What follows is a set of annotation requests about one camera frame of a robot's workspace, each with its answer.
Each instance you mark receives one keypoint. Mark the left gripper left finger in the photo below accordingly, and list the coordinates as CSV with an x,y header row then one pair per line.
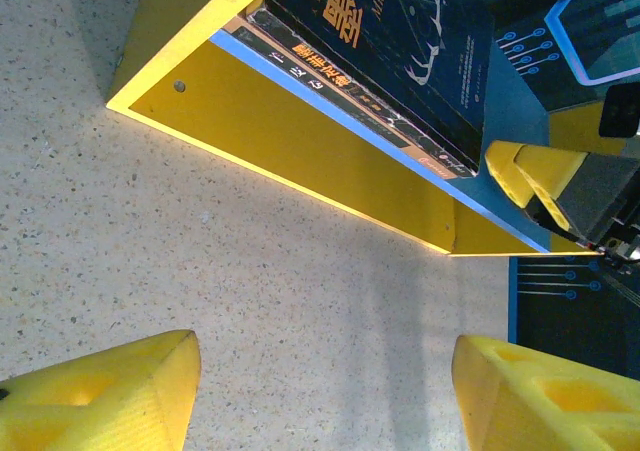
x,y
100,401

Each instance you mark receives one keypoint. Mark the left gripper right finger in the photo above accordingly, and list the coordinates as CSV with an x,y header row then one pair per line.
x,y
550,406

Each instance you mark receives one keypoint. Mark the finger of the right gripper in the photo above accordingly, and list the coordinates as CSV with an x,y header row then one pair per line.
x,y
550,171
502,166

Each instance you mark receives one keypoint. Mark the black antler cover book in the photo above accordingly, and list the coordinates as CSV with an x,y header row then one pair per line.
x,y
425,46

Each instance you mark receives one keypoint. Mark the brown scroll cover book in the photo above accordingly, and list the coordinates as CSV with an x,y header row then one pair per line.
x,y
305,76

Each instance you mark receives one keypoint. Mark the yellow bookshelf pink blue shelves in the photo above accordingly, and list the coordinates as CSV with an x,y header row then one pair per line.
x,y
300,141

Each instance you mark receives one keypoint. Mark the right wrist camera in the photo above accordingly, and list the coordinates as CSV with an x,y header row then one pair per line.
x,y
620,113

